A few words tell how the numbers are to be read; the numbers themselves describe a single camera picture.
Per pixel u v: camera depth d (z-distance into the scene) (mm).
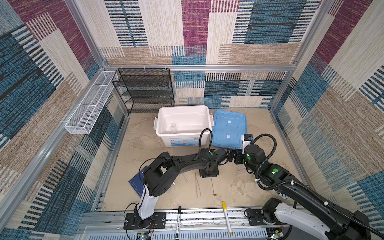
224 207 767
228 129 1087
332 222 419
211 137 863
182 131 1072
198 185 844
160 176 489
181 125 1112
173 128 1021
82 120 896
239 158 685
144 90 1085
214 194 812
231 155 704
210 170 740
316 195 458
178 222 719
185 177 871
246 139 676
